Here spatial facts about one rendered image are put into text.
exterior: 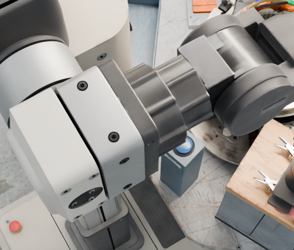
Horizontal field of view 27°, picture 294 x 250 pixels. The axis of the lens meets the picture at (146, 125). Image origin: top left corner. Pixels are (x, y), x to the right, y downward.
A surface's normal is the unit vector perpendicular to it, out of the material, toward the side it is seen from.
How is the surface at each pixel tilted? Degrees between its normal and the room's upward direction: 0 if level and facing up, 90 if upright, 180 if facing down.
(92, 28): 0
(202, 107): 59
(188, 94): 26
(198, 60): 6
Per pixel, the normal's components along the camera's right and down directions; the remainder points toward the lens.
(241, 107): -0.63, -0.01
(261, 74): 0.07, -0.51
